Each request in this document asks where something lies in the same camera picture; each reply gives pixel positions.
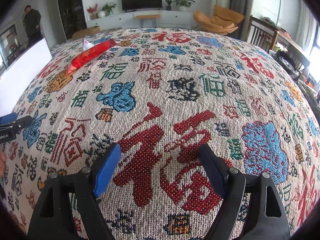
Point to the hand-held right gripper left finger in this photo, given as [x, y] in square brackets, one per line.
[107, 172]

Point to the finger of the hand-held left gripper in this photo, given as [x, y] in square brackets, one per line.
[8, 118]
[23, 123]

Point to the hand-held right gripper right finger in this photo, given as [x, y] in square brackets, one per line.
[212, 172]

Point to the person's left hand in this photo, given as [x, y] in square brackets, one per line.
[2, 165]

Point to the printed woven blanket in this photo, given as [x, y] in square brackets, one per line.
[175, 92]

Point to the red snack packet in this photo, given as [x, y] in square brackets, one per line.
[92, 55]

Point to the small white snack packet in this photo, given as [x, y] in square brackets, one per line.
[86, 45]

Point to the brown cardboard box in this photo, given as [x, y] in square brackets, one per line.
[85, 33]

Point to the dark glass display cabinet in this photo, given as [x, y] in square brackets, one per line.
[71, 7]

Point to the red flower arrangement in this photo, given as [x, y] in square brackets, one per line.
[92, 10]

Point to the black bag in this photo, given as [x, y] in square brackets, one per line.
[287, 62]

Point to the round white vase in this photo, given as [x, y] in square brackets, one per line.
[101, 14]

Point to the flowering green potted plant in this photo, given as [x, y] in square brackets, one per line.
[108, 8]

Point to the wooden chair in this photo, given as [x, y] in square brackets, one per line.
[262, 35]

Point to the orange lounge chair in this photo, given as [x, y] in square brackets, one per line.
[217, 21]

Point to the white television cabinet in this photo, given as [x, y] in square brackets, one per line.
[175, 17]

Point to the small wooden stool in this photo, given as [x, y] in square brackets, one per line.
[147, 16]

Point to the bright window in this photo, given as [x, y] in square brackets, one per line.
[315, 45]

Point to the grey curtain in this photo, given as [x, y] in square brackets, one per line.
[241, 2]

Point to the large green potted plant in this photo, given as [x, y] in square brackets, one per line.
[183, 2]

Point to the small green potted plant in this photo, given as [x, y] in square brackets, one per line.
[168, 4]

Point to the white sheer curtain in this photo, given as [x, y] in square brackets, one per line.
[306, 25]

